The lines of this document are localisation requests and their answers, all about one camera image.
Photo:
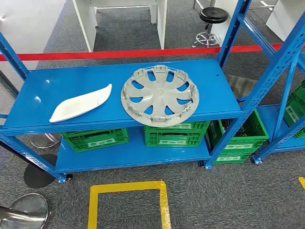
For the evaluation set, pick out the grey wheel hubcap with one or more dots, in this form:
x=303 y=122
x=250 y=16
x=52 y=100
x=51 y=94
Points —
x=160 y=98

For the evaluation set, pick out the white curved plastic part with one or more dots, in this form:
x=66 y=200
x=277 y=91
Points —
x=78 y=106

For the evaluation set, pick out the blue metal shelf rack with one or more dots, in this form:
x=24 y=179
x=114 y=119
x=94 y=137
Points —
x=71 y=82
x=269 y=120

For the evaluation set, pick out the red barrier belt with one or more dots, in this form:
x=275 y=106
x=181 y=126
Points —
x=119 y=53

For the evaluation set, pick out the black round stool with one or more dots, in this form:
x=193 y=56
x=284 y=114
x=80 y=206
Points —
x=213 y=14

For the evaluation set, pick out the white desk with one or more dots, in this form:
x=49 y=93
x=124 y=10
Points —
x=285 y=19
x=83 y=22

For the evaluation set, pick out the chrome stanchion base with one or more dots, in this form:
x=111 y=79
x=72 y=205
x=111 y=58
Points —
x=31 y=205
x=45 y=140

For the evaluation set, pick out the black round floor base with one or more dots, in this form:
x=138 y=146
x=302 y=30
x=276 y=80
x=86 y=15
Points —
x=38 y=177

